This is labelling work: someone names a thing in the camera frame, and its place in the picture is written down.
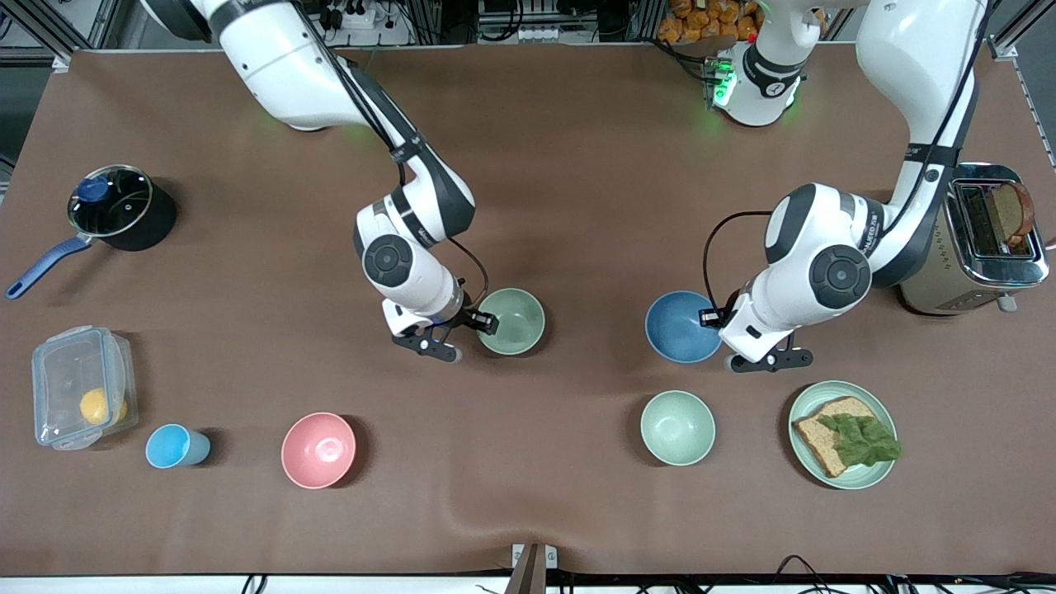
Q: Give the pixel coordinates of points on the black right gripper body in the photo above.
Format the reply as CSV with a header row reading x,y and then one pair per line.
x,y
468,313

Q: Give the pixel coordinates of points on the sage green bowl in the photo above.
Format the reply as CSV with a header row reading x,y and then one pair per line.
x,y
516,322

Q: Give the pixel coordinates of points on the blue bowl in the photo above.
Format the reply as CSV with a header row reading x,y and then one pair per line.
x,y
681,326

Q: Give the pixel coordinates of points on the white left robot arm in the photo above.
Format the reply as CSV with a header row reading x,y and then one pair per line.
x,y
817,239

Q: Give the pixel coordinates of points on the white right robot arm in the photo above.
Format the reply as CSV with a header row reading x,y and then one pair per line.
x,y
289,66

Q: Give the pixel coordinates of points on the pale mint green bowl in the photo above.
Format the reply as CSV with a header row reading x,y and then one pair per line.
x,y
678,427

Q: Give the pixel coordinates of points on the pink bowl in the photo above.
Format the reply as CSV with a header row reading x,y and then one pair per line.
x,y
318,450

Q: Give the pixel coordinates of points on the brown bread slice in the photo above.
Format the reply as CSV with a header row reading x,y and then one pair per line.
x,y
817,436

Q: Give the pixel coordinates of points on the pale green plate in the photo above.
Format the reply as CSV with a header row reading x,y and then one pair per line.
x,y
879,412

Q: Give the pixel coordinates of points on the green lettuce leaf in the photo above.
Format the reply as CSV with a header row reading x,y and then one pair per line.
x,y
862,441

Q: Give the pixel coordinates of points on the silver toaster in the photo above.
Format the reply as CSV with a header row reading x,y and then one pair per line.
x,y
940,293

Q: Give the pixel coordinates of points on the small white power strip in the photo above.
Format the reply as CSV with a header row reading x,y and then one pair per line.
x,y
540,34

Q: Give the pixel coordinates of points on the bag of orange buns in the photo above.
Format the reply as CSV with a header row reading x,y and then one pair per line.
x,y
709,18

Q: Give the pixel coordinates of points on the brown toast slice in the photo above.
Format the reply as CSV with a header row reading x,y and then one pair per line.
x,y
1011,210

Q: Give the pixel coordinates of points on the white power strip with plugs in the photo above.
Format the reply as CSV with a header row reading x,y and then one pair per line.
x,y
355,16

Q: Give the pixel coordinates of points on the light blue cup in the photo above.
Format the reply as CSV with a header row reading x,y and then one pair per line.
x,y
169,446

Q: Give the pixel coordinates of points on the glass lid with blue knob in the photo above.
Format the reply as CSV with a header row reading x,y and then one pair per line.
x,y
111,202

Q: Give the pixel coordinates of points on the yellow orange fruit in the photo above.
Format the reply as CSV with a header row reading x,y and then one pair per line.
x,y
95,406

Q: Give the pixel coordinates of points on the clear plastic lidded container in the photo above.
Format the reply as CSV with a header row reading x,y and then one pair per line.
x,y
66,371

